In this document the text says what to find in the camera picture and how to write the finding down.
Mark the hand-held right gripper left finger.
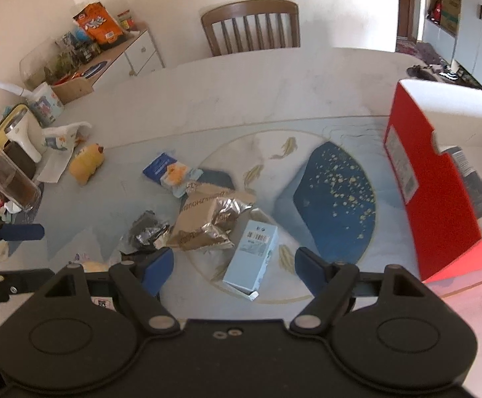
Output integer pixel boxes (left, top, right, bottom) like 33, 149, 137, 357
44, 247, 182, 335

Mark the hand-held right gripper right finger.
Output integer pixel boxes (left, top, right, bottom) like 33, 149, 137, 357
289, 247, 428, 335

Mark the light blue small box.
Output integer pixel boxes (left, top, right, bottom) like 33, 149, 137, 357
223, 220, 280, 301

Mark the red cardboard box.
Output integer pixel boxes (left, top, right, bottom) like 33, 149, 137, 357
383, 78, 482, 285

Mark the white marble desktop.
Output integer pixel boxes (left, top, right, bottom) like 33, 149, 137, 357
0, 46, 482, 398

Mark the black foil packet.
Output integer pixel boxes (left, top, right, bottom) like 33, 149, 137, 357
120, 211, 171, 255

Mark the clear glass jar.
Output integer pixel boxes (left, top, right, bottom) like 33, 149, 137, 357
0, 143, 42, 212

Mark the brown silver foil bag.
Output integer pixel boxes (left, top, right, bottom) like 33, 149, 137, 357
168, 181, 256, 251

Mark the white paper sheet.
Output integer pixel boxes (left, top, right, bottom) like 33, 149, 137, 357
38, 149, 76, 184

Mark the round glass turntable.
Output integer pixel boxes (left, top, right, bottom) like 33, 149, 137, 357
38, 115, 482, 303

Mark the yellow plush toy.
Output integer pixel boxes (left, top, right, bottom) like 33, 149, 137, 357
69, 143, 106, 186

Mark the white appliance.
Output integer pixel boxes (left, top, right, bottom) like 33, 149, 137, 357
4, 112, 44, 163

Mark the blue orange packet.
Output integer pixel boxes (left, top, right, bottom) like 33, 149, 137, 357
142, 152, 203, 197

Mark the white printed plastic bag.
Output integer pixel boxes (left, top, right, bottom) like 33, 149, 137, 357
42, 121, 92, 152

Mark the dark blue pouch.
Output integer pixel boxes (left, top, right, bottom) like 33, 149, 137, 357
200, 168, 235, 193

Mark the white paper roll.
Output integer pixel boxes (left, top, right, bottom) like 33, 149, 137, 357
0, 78, 32, 97

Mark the low cardboard box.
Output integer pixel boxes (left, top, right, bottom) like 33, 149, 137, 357
52, 75, 94, 104

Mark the glass fish bowl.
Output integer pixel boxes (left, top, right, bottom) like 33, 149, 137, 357
19, 35, 88, 88

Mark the grey labelled bottle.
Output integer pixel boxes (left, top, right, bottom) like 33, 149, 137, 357
448, 146, 482, 218

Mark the white side cabinet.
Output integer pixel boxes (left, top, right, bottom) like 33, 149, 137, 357
73, 29, 166, 90

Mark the orange snack bag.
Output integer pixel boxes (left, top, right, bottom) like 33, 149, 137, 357
73, 2, 127, 47

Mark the dark slipper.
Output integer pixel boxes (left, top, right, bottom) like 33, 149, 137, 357
407, 65, 435, 79

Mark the small colourful box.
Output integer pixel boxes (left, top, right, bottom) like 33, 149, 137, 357
117, 9, 139, 33

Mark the small stand on table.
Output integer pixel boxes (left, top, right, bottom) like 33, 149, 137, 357
430, 64, 463, 81

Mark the purple patterned rug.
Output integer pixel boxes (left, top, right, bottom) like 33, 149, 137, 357
395, 39, 449, 67

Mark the brown wooden chair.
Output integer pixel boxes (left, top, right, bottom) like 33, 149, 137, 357
201, 0, 301, 58

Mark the white tall cabinet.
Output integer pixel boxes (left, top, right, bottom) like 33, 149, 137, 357
421, 0, 482, 92

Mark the tall cardboard box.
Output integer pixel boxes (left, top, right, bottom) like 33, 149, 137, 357
440, 0, 461, 36

